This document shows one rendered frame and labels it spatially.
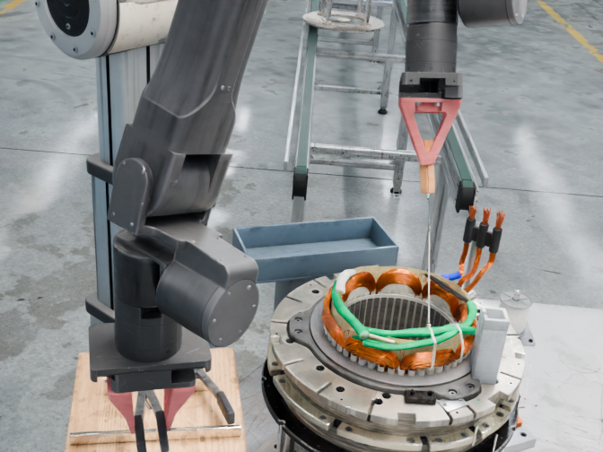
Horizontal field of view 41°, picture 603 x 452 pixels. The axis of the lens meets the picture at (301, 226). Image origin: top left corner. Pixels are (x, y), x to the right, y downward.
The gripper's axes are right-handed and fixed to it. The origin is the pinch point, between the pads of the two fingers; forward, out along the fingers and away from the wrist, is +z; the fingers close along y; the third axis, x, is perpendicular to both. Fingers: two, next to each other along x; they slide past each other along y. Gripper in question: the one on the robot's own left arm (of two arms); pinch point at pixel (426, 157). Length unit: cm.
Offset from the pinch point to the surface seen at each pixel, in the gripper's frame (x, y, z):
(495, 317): -8.6, 0.0, 18.1
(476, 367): -6.6, -0.5, 23.9
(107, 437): 32.8, -13.4, 29.9
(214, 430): 22.0, -10.5, 29.6
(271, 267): 21.4, 28.1, 17.8
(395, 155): 1, 176, 2
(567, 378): -30, 56, 41
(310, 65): 35, 234, -32
